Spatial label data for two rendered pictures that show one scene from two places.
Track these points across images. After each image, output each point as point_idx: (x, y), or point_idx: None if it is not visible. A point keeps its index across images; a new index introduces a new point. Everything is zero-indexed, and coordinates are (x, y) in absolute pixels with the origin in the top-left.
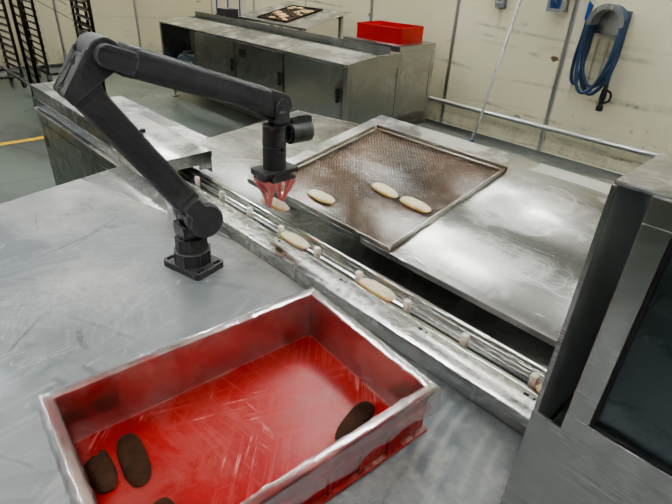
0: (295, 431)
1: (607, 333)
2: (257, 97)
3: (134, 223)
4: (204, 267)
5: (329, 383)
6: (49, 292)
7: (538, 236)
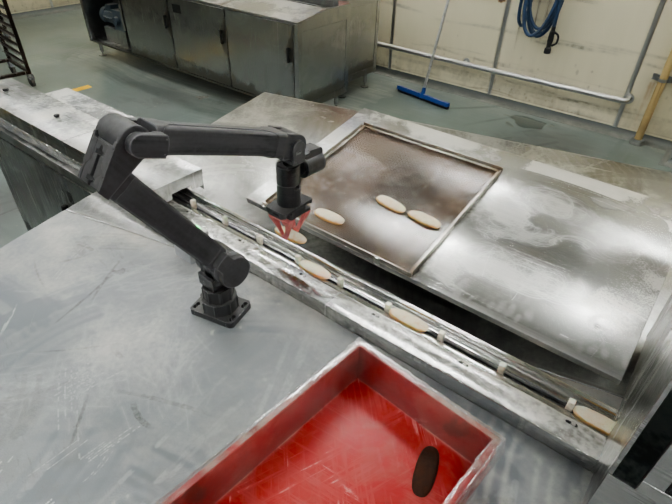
0: (375, 489)
1: None
2: (275, 144)
3: (142, 263)
4: (234, 313)
5: (390, 431)
6: (86, 363)
7: (546, 247)
